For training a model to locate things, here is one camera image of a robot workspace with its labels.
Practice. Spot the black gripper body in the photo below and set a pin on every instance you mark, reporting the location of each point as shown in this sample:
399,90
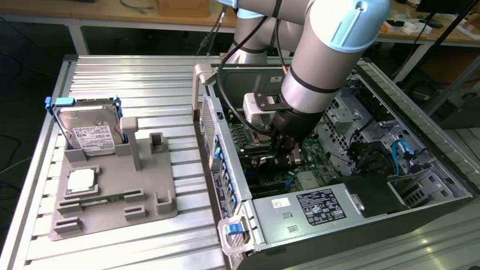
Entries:
296,123

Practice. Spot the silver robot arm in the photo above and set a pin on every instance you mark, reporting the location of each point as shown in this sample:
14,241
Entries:
330,56

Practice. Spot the green motherboard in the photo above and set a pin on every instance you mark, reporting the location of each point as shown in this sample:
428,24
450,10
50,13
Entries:
319,157

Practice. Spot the silver chipset heat sink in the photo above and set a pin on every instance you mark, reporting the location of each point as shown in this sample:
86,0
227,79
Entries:
307,180

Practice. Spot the perforated metal disk cage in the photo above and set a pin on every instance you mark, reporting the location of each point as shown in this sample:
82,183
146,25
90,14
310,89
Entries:
342,118

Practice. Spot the white case label sticker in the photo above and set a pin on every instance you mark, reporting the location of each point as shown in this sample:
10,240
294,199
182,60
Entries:
276,79

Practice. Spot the blue card retention clip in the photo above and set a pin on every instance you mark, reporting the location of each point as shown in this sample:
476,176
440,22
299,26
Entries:
218,152
230,188
227,177
216,140
224,166
234,200

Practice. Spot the grey power supply unit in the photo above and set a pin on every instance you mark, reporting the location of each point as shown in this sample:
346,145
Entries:
274,225

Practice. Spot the black plastic shroud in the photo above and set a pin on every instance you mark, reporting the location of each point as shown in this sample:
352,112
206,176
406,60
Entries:
375,197

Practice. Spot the blue case latch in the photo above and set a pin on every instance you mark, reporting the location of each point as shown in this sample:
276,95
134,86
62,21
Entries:
234,228

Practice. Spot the black and grey PC case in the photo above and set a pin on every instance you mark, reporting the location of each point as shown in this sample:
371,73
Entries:
319,253

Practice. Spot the vented metal disk bay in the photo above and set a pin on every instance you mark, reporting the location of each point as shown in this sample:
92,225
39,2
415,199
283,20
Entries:
420,194

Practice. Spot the black box on floor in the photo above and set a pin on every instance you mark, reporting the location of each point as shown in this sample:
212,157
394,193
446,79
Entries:
462,112

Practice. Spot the orange and white box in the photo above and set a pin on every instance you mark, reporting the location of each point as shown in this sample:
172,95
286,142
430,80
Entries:
407,26

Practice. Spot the grey parts rack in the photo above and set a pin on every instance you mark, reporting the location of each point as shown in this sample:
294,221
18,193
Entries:
123,197

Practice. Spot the black monitor base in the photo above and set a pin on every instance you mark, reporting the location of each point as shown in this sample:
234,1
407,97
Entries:
432,24

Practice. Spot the silver hard disk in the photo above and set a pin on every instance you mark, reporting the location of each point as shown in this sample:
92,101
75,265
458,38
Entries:
90,126

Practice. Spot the green RAM stick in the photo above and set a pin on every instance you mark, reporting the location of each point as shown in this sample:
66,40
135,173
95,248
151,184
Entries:
102,199

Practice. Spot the black stand pole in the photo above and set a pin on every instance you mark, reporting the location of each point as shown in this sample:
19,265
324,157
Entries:
450,31

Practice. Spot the wooden desk white legs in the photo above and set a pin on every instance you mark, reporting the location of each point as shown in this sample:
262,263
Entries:
458,35

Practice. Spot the silver CPU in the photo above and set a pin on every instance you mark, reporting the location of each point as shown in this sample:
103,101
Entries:
82,180

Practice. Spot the black monitor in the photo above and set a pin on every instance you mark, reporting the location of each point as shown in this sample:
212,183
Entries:
450,5

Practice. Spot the blue disk carrier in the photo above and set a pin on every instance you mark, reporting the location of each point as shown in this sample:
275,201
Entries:
63,101

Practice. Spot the long wooden desk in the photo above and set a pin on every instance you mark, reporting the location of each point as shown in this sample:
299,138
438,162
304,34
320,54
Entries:
112,14

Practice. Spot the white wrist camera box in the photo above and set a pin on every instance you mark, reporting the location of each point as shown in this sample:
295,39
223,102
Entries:
252,112

